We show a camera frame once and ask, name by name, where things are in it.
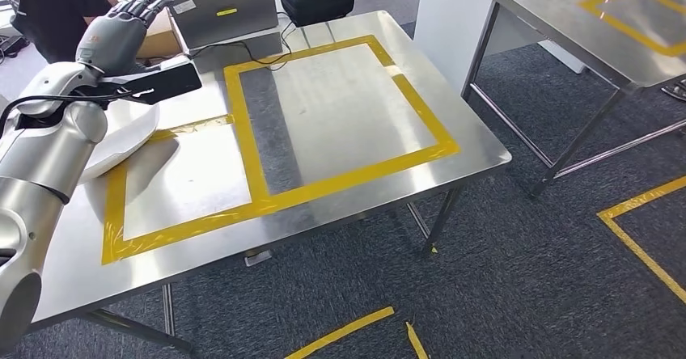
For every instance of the stainless steel workbench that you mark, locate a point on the stainless steel workbench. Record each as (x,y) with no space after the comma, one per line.
(348,121)

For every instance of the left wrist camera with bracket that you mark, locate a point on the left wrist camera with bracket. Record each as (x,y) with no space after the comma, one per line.
(171,80)

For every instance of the yellow floor tape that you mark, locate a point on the yellow floor tape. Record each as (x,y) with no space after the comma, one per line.
(343,332)
(632,244)

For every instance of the white plastic shell part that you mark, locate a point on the white plastic shell part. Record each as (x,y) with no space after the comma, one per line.
(123,137)

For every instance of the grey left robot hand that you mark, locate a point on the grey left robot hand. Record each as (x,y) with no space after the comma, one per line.
(115,40)

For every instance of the cardboard box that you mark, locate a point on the cardboard box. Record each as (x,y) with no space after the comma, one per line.
(161,38)

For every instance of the person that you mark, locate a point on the person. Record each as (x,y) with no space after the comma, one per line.
(48,13)

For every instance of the white cabinet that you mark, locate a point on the white cabinet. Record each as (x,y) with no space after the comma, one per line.
(445,24)

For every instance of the large yellow tape square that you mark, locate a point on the large yellow tape square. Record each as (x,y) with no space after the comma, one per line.
(418,110)

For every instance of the silver laptop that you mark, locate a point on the silver laptop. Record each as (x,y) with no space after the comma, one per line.
(225,19)

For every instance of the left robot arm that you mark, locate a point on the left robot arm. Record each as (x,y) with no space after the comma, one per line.
(43,153)

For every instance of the stainless steel table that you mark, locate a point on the stainless steel table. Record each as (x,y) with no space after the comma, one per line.
(536,3)

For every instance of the silver floor socket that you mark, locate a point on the silver floor socket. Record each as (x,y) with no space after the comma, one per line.
(257,257)

